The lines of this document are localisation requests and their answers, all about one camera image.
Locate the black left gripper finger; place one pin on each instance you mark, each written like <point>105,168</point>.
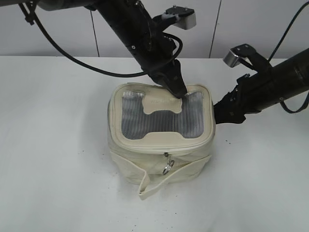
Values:
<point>171,79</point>

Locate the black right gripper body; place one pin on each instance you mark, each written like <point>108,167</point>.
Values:
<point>251,95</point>

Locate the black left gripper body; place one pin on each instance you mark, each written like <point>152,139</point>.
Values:
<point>154,53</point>

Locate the cream zippered bag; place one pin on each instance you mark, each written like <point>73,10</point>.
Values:
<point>145,121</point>

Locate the silver zipper pull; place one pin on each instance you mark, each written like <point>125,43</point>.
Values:
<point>169,164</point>

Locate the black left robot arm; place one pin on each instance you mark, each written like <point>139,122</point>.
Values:
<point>129,20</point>

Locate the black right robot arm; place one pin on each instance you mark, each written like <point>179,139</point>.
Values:
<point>289,78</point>

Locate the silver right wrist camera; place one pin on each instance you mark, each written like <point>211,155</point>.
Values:
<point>246,55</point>

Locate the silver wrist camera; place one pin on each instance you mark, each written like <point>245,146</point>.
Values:
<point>246,55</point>
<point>181,17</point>

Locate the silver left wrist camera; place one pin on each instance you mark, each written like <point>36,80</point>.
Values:
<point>181,17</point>

